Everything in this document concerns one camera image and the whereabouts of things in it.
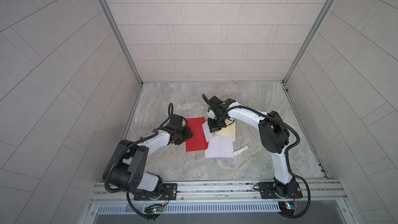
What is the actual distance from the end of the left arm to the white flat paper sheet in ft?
0.47

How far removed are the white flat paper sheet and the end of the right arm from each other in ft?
0.24

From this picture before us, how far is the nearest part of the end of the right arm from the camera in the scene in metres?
0.69

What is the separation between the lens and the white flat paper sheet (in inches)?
33.0

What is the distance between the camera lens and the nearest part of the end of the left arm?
664 mm
